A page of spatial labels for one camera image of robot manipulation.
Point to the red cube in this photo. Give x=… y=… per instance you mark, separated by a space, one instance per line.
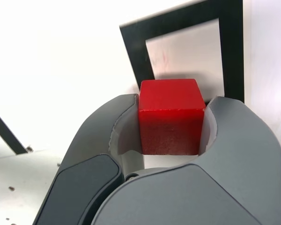
x=171 y=117

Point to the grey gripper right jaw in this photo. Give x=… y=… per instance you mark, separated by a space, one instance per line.
x=213 y=187

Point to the black tape strip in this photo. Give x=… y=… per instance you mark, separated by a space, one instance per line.
x=9 y=136

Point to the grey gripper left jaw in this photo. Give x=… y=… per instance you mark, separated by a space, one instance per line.
x=84 y=182

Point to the black tape square outline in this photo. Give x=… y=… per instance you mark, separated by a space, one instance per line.
x=231 y=47

